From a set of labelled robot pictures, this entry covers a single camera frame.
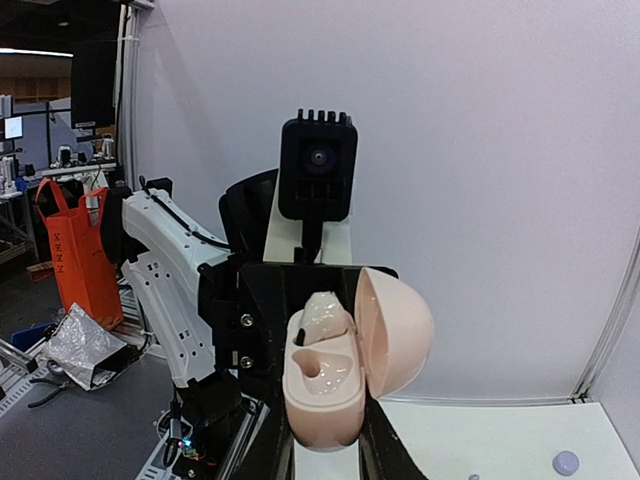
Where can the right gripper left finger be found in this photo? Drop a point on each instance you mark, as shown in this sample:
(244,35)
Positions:
(271,455)

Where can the purple earbud charging case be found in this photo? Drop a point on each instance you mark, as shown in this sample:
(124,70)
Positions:
(566,463)

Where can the black monitor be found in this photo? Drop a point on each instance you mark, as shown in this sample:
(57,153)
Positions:
(93,73)

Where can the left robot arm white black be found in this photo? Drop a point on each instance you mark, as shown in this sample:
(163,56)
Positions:
(235,323)

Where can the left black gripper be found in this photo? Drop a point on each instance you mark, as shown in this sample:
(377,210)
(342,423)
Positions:
(270,294)

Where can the pink earbud charging case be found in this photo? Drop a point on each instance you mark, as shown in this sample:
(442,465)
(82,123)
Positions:
(385,348)

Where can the silver foil bag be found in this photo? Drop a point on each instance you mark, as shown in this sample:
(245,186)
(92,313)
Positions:
(88,354)

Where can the pink earbud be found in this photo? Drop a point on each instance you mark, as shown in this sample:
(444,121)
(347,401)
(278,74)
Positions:
(323,318)

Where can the left aluminium frame post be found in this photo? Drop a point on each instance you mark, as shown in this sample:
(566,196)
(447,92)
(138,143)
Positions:
(612,330)

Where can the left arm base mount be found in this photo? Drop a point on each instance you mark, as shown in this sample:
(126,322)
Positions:
(210,423)

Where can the aluminium front rail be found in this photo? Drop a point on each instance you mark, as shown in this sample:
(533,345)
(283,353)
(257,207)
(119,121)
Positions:
(106,434)

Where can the orange shopping bag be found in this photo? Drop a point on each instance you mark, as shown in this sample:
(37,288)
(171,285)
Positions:
(84,275)

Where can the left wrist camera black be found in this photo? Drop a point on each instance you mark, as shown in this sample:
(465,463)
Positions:
(317,165)

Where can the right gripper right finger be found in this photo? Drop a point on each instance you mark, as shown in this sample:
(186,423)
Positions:
(382,455)

